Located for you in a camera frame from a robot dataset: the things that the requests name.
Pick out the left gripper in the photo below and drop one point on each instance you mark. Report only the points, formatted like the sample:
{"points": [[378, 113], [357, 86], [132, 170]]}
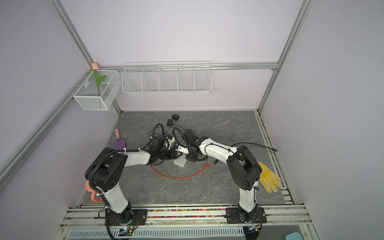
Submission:
{"points": [[173, 154]]}

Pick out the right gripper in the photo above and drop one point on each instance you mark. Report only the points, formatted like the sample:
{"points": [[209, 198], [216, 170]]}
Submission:
{"points": [[193, 158]]}

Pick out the white network switch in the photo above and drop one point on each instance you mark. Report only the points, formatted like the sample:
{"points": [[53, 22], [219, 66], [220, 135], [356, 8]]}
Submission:
{"points": [[181, 162]]}

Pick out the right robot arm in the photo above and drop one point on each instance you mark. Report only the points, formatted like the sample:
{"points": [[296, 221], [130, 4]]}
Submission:
{"points": [[243, 166]]}

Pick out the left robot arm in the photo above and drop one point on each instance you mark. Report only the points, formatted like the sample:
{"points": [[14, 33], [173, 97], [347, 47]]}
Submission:
{"points": [[103, 175]]}

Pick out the black power adapter near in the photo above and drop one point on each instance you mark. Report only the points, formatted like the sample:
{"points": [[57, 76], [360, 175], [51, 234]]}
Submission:
{"points": [[169, 122]]}

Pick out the black power adapter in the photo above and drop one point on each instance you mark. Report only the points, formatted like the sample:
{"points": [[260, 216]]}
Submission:
{"points": [[169, 122], [175, 117]]}

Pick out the black power adapter far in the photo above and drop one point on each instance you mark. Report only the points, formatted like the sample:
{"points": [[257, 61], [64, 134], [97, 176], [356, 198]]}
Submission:
{"points": [[175, 117]]}

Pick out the yellow work glove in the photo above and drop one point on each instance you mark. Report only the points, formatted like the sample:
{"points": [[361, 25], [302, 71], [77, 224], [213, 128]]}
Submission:
{"points": [[270, 181]]}

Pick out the pink watering can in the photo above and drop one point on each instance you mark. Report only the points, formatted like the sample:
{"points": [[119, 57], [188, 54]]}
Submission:
{"points": [[94, 194]]}

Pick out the white mesh box basket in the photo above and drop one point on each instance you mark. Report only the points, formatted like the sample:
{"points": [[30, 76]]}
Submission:
{"points": [[87, 95]]}

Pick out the artificial tulip flower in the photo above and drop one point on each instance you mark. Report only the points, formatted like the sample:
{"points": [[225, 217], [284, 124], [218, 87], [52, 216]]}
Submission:
{"points": [[97, 78]]}

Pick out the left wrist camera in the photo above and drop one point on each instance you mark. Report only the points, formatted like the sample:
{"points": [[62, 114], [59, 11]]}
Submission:
{"points": [[169, 142]]}

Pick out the purple trowel pink handle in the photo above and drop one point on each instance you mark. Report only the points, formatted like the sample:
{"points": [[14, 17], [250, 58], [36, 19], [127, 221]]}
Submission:
{"points": [[119, 143]]}

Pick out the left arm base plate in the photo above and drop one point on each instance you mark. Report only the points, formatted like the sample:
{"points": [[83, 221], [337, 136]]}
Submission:
{"points": [[131, 217]]}

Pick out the white wire shelf basket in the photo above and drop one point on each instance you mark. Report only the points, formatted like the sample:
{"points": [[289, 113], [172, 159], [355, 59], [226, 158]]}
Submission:
{"points": [[167, 77]]}

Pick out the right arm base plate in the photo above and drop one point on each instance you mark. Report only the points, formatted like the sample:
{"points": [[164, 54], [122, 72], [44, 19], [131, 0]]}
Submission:
{"points": [[239, 216]]}

